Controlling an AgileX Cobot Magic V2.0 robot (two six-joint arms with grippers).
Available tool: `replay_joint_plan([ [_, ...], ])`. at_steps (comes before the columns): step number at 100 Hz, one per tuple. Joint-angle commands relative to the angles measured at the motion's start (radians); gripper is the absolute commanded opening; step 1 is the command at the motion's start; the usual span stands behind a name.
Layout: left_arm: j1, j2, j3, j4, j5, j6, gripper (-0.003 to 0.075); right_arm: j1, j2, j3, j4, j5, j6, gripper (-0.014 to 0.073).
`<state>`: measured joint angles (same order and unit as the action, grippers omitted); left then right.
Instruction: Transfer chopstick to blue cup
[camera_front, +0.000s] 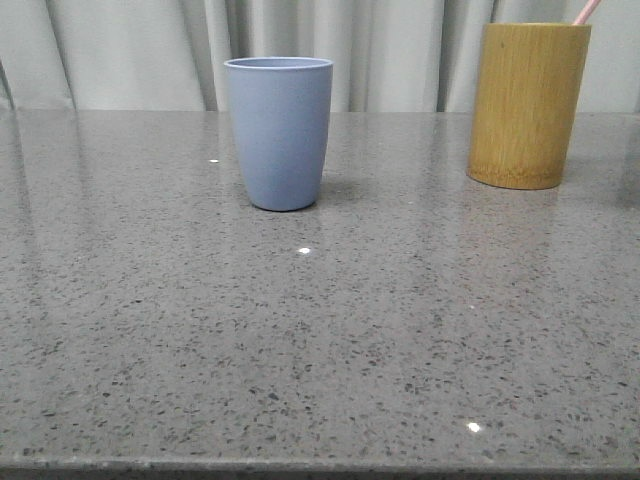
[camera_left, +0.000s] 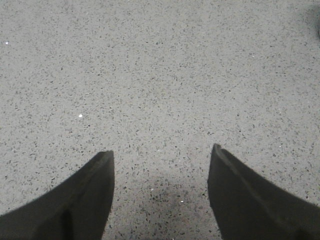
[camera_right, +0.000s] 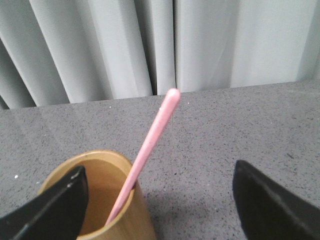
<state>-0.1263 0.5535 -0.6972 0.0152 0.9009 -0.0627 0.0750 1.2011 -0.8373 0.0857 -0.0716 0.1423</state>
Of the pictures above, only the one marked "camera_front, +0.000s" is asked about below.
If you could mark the blue plastic cup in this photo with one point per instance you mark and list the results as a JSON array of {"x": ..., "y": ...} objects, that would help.
[{"x": 280, "y": 112}]

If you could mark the bamboo wooden cup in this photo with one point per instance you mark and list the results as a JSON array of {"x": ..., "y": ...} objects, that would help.
[{"x": 529, "y": 80}]

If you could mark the grey curtain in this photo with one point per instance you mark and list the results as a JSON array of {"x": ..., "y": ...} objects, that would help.
[{"x": 388, "y": 56}]

